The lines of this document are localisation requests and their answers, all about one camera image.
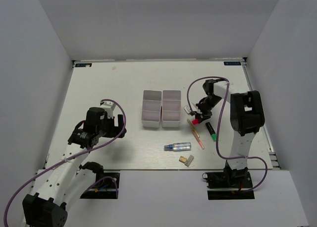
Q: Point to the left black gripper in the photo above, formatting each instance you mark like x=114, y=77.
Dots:
x=116, y=130

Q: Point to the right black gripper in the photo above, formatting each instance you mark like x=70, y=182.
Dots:
x=203, y=115

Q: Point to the black pink-capped highlighter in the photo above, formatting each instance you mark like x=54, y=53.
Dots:
x=196, y=121

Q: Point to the yellow slim highlighter pen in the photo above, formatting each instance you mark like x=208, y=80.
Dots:
x=193, y=128

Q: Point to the black green-capped highlighter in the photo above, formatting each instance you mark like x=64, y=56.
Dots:
x=211, y=131

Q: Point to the clear blue-capped spray bottle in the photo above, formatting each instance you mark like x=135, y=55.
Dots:
x=178, y=147

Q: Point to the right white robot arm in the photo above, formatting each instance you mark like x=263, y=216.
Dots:
x=246, y=119

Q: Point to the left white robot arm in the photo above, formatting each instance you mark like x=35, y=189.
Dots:
x=71, y=177

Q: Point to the right blue table label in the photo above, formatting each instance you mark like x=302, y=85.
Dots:
x=232, y=63

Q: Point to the blue table label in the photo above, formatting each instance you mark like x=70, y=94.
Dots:
x=83, y=64
x=232, y=63

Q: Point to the left white organizer box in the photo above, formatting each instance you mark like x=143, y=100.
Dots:
x=151, y=108

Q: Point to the gold pencil sharpener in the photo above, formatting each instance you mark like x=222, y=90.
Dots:
x=183, y=159

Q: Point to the grey white eraser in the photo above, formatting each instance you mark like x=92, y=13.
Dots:
x=189, y=160

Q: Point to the left blue table label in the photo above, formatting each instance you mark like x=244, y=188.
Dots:
x=83, y=64

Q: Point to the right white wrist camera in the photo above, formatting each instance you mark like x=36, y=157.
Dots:
x=190, y=111

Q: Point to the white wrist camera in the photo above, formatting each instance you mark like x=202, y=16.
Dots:
x=108, y=107
x=190, y=111

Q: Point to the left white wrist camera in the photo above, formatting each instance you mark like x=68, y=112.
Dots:
x=108, y=107

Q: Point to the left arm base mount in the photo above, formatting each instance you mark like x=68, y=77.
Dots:
x=106, y=185

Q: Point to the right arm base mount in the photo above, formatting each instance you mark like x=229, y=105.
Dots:
x=218, y=188

